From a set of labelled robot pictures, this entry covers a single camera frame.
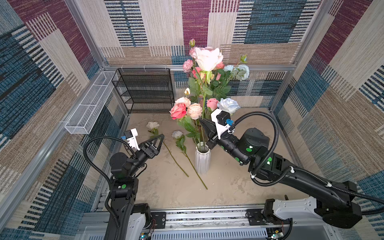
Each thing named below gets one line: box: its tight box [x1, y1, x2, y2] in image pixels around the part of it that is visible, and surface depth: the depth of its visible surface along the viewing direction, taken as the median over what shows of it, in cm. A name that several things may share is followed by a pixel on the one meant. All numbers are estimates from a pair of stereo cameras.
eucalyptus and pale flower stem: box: [223, 54, 250, 87], surface depth 75 cm
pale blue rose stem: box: [217, 97, 241, 114], surface depth 57 cm
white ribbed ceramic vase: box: [195, 141, 211, 175], surface depth 76 cm
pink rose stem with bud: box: [216, 61, 225, 70], surface depth 79 cm
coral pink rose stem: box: [169, 103, 187, 120], surface depth 59 cm
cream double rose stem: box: [174, 87, 203, 145], surface depth 65 cm
